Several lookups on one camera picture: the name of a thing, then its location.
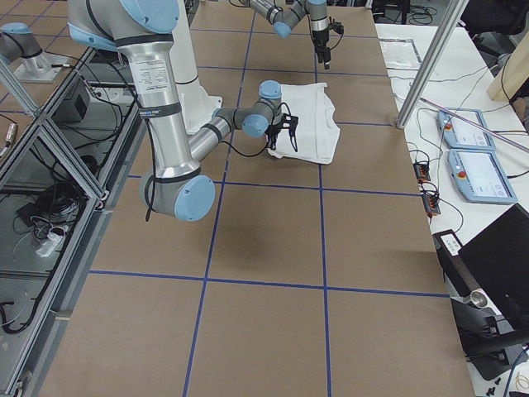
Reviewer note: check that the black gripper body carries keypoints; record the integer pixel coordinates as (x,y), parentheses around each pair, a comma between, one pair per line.
(319,40)
(274,131)

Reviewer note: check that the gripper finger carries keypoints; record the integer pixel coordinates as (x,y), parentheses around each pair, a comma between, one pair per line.
(324,56)
(271,141)

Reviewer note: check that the white long-sleeve printed shirt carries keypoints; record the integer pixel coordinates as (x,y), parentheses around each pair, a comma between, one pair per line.
(316,134)

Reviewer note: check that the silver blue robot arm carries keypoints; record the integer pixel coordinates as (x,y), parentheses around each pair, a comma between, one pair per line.
(142,31)
(285,20)

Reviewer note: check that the orange black circuit board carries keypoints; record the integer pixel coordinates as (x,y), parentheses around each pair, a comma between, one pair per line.
(421,171)

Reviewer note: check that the upper blue teach pendant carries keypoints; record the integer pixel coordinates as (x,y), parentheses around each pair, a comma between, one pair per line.
(459,134)

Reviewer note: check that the blue teach pendant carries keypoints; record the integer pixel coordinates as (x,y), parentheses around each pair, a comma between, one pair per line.
(479,177)
(459,134)

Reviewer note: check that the lower blue teach pendant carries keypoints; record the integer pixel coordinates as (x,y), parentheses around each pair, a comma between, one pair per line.
(479,177)

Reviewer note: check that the black power adapter with label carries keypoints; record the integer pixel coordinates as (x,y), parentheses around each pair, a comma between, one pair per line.
(447,246)

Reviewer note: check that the black laptop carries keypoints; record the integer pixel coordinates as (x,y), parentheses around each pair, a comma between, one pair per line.
(498,260)

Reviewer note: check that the white camera mast with base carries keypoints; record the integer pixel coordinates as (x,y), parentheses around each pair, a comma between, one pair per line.
(197,105)

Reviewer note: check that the aluminium frame post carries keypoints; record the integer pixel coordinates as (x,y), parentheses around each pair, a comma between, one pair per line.
(434,52)

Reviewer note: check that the black camera stand bracket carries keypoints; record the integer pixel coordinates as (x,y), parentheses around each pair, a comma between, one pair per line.
(489,341)

